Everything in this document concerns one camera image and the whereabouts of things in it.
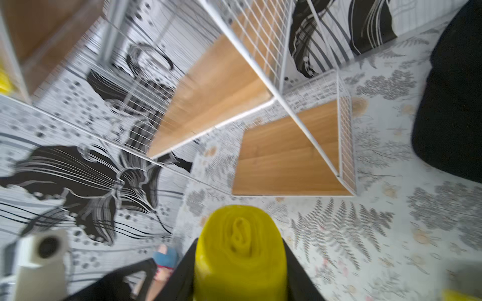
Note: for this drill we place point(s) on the yellow trash bag roll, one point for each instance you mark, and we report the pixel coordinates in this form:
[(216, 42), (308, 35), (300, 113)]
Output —
[(240, 255), (452, 295), (4, 81)]

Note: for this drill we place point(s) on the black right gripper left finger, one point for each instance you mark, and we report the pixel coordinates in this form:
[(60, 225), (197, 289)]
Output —
[(180, 286)]

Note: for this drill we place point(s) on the plush toy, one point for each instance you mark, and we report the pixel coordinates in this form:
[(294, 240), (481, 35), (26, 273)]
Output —
[(165, 258)]

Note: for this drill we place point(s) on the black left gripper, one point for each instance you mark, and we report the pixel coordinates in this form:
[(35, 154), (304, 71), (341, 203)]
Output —
[(113, 287)]

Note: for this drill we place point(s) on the white wire wooden shelf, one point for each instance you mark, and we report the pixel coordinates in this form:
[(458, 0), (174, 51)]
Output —
[(124, 93)]

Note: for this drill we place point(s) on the black cap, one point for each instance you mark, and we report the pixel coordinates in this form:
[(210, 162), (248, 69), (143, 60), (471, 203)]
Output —
[(447, 128)]

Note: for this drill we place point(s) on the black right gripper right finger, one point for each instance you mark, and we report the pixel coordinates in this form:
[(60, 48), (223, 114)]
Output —
[(299, 285)]

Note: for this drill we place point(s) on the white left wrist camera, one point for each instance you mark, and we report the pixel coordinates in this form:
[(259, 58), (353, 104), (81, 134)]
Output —
[(39, 267)]

